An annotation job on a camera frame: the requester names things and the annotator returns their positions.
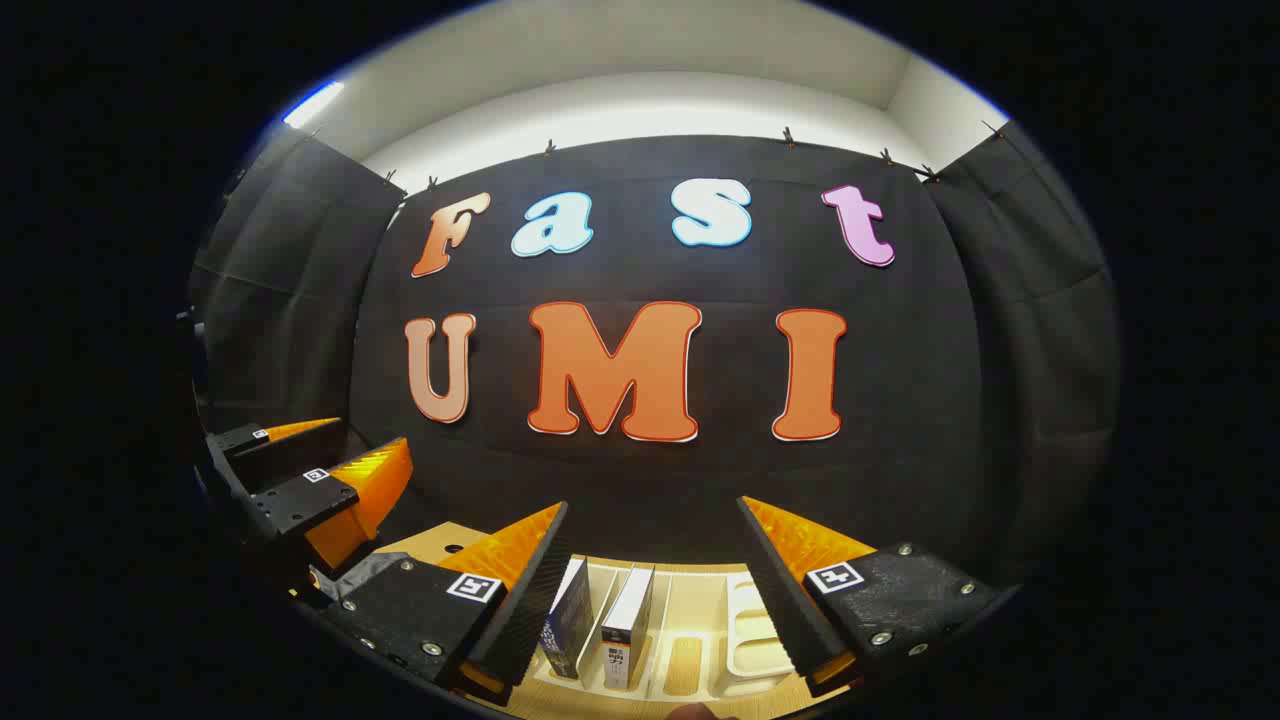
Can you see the blue cover book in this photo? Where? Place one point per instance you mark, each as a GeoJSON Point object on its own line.
{"type": "Point", "coordinates": [568, 620]}

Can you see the black backdrop cloth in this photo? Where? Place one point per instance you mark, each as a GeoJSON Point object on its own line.
{"type": "Point", "coordinates": [640, 480]}

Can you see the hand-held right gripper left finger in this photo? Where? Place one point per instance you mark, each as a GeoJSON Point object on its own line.
{"type": "Point", "coordinates": [525, 620]}

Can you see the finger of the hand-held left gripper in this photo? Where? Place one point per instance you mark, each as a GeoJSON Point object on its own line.
{"type": "Point", "coordinates": [240, 437]}
{"type": "Point", "coordinates": [295, 500]}

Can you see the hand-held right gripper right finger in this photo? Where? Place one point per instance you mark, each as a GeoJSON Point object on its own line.
{"type": "Point", "coordinates": [785, 610]}

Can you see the cream bookshelf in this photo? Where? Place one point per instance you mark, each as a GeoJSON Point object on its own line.
{"type": "Point", "coordinates": [700, 620]}

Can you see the white book grey photo cover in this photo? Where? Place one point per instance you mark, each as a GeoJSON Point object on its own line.
{"type": "Point", "coordinates": [628, 610]}

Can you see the row of black cloth clips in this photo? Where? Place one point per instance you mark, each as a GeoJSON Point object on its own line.
{"type": "Point", "coordinates": [788, 135]}

